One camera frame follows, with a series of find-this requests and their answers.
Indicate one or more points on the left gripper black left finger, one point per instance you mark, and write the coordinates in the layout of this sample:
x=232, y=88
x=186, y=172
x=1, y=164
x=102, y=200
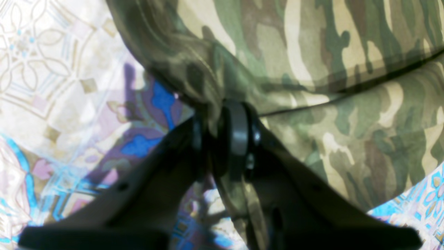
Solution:
x=139, y=211

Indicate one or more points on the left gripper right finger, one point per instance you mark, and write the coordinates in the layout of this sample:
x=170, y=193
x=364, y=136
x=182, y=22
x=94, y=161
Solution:
x=277, y=203

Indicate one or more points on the patterned tile tablecloth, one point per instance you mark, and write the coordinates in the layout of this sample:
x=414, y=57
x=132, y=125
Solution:
x=77, y=109

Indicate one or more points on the camouflage T-shirt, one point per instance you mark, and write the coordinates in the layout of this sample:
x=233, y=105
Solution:
x=352, y=88

